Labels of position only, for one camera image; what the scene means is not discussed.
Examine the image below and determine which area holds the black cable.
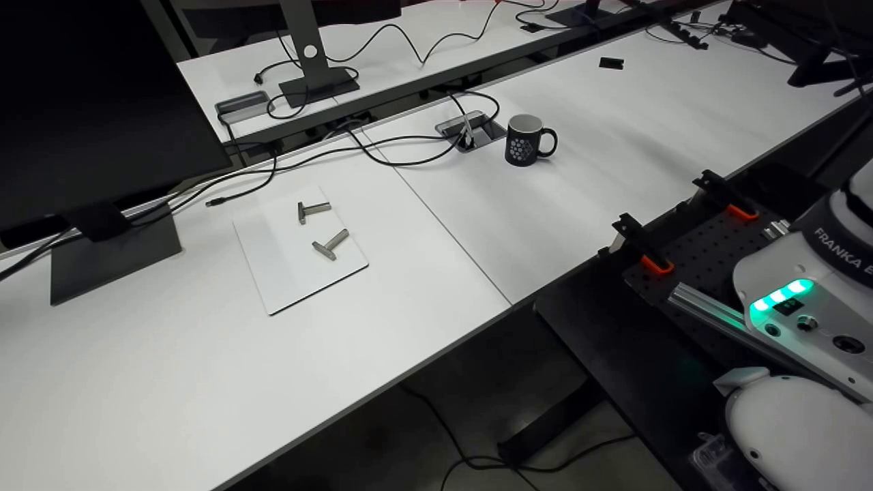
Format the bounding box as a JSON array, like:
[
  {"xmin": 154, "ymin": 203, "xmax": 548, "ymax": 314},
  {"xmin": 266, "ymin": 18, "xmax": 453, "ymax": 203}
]
[{"xmin": 201, "ymin": 87, "xmax": 501, "ymax": 207}]

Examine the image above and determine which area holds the large black monitor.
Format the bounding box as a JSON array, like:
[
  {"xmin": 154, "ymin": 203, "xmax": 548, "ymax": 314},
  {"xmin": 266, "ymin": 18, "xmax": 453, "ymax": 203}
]
[{"xmin": 0, "ymin": 0, "xmax": 231, "ymax": 304}]

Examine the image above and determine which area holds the black mounting plate with clamps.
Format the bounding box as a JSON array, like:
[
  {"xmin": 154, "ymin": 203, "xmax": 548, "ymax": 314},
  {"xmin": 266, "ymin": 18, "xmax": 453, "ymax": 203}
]
[{"xmin": 528, "ymin": 170, "xmax": 873, "ymax": 491}]

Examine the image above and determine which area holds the silver monitor stand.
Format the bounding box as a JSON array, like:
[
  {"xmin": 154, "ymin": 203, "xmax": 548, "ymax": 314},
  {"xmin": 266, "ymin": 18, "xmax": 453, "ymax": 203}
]
[{"xmin": 277, "ymin": 0, "xmax": 357, "ymax": 106}]

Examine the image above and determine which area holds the white flat board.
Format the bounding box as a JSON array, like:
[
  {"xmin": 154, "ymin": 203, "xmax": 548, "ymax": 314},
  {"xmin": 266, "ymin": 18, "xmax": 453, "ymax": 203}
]
[{"xmin": 233, "ymin": 192, "xmax": 368, "ymax": 316}]

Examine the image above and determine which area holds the grey T-shaped metal piece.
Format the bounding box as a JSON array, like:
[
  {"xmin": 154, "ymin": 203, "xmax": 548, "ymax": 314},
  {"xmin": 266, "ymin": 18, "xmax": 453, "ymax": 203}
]
[{"xmin": 297, "ymin": 203, "xmax": 332, "ymax": 224}]

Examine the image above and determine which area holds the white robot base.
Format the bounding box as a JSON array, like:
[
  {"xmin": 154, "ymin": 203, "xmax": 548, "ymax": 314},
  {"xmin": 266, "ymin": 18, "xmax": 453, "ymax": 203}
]
[{"xmin": 726, "ymin": 163, "xmax": 873, "ymax": 491}]

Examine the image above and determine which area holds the grey desk cable port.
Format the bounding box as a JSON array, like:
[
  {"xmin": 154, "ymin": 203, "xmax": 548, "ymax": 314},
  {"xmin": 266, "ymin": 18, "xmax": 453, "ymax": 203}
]
[{"xmin": 432, "ymin": 109, "xmax": 503, "ymax": 154}]

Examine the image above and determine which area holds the black mug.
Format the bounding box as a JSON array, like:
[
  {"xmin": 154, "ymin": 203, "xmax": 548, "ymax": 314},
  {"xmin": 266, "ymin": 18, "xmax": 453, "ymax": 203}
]
[{"xmin": 503, "ymin": 116, "xmax": 558, "ymax": 166}]

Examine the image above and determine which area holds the small black device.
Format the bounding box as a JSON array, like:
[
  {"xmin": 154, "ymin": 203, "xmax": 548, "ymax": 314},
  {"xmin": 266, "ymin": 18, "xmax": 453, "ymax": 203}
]
[{"xmin": 596, "ymin": 58, "xmax": 625, "ymax": 71}]

